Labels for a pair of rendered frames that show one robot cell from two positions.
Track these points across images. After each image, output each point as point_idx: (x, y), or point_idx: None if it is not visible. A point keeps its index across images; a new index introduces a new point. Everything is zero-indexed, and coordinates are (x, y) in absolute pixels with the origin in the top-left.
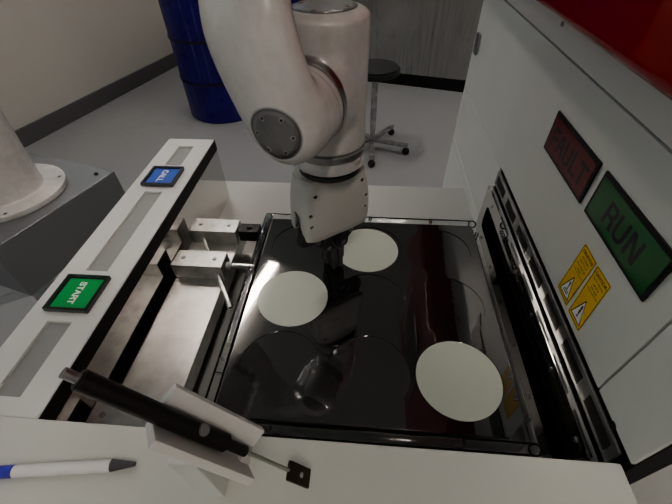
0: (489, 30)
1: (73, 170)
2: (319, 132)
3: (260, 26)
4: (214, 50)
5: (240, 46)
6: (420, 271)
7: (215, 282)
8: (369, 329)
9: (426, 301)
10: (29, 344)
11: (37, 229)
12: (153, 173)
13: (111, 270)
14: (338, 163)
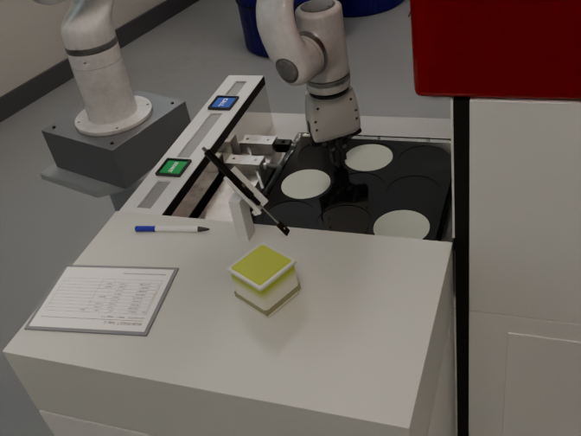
0: None
1: (155, 100)
2: (307, 69)
3: (279, 25)
4: (260, 34)
5: (271, 33)
6: (403, 171)
7: (254, 176)
8: (352, 201)
9: (399, 189)
10: (150, 189)
11: (136, 139)
12: (216, 100)
13: (191, 157)
14: (328, 86)
